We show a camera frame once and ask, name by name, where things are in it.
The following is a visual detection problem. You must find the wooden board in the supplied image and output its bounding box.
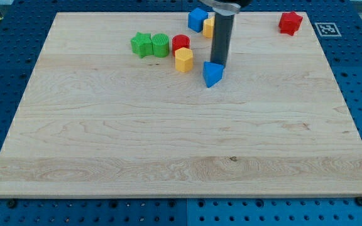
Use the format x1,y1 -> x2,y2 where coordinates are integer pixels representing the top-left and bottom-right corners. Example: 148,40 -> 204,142
0,12 -> 362,199

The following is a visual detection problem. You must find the blue cube block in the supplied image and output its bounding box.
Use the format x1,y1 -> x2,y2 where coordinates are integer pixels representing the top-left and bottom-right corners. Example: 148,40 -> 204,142
187,8 -> 209,33

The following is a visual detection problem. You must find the yellow pentagon block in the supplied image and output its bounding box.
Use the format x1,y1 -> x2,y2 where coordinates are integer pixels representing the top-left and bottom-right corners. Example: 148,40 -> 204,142
202,17 -> 215,38

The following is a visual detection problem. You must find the green cylinder block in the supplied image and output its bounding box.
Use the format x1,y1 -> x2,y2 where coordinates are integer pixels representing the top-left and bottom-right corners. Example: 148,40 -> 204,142
151,33 -> 169,58

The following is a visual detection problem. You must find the red star block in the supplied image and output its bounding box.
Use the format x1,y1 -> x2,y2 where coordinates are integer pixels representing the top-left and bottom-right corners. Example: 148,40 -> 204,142
278,11 -> 303,36

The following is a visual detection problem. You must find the green star block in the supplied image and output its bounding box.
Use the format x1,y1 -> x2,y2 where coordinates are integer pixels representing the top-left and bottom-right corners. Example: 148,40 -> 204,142
131,32 -> 153,58

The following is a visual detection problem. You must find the blue triangle block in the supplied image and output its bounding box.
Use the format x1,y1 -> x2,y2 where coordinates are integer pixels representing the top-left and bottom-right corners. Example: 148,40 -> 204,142
202,62 -> 224,88

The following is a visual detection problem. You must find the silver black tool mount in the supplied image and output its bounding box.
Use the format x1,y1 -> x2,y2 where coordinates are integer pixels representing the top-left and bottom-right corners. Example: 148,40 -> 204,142
199,0 -> 252,16

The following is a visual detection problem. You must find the white fiducial marker tag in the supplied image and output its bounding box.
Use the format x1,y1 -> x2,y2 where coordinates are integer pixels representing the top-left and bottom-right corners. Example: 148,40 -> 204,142
315,22 -> 341,37

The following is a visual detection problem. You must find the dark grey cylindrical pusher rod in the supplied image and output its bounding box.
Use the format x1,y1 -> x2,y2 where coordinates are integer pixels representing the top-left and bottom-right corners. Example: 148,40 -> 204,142
210,13 -> 234,67

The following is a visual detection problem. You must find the yellow hexagon block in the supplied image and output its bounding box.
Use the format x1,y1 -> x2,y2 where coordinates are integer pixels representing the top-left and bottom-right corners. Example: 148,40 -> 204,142
175,47 -> 194,72

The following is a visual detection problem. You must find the red cylinder block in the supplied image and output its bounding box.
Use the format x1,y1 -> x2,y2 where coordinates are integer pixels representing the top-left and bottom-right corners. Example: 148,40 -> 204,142
172,34 -> 190,56

